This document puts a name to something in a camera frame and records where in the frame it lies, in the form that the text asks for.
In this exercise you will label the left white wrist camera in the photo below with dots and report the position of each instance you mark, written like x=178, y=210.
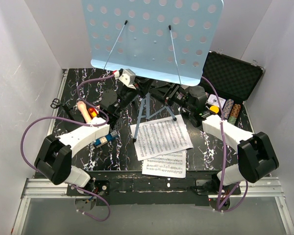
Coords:
x=126, y=76

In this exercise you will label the brown chip row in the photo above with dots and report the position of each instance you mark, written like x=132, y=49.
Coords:
x=235, y=110

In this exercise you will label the sheet music page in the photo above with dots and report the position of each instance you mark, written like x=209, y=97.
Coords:
x=161, y=137
x=171, y=165

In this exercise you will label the pink toy microphone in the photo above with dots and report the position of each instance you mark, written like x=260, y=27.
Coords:
x=84, y=111

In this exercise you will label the yellow dealer button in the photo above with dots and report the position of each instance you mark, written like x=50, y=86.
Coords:
x=214, y=109

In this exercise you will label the green chip row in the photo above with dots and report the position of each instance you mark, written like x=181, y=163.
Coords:
x=232, y=120

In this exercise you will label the blue grey brick toy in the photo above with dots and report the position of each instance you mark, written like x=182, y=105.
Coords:
x=106, y=139

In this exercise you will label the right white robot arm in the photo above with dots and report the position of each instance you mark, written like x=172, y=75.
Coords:
x=256, y=155

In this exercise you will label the blue music stand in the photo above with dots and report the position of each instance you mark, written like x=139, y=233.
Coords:
x=167, y=40

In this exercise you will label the left aluminium rail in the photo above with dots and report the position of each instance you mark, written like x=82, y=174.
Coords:
x=52, y=161

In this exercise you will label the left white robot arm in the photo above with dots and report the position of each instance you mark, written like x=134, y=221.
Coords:
x=83, y=136

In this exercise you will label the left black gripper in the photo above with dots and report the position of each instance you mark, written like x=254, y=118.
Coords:
x=145, y=82

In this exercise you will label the blue white chip row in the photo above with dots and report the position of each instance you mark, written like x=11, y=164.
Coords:
x=227, y=108

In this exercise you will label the black poker chip case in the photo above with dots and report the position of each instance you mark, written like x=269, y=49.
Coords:
x=233, y=79

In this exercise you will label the black microphone stand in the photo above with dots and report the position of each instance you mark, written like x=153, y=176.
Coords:
x=56, y=103

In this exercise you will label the white card deck box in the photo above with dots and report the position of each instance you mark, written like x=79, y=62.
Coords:
x=214, y=101

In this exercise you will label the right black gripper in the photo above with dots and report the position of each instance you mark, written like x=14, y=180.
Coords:
x=163, y=91

